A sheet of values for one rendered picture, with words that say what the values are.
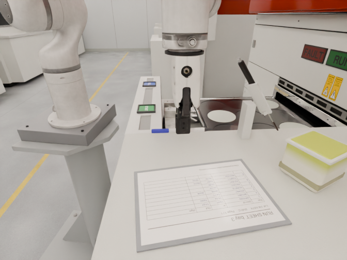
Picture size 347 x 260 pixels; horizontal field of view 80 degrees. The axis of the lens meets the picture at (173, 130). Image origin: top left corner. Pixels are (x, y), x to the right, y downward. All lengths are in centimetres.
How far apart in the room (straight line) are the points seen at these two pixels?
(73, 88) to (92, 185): 42
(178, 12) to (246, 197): 31
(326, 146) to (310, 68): 53
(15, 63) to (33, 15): 426
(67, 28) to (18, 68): 421
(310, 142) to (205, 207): 20
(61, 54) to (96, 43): 816
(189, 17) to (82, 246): 137
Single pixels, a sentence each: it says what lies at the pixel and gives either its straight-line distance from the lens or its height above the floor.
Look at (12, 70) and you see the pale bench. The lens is 505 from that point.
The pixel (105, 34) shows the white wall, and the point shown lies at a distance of 880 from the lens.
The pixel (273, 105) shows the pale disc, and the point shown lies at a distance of 92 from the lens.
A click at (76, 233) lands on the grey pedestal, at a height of 10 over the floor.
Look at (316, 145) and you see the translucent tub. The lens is 40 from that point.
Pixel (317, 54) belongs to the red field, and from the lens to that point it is 88.
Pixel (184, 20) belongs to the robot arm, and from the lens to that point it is 38.
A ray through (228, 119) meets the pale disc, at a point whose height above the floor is 90.
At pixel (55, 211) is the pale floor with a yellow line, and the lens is 178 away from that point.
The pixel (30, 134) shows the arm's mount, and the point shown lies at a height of 85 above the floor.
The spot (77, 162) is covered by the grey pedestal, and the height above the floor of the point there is 71.
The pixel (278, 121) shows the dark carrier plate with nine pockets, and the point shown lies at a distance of 79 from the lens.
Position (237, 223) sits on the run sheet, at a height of 97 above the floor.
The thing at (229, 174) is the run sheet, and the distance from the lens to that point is 39.
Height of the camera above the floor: 122
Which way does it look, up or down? 29 degrees down
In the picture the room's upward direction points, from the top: straight up
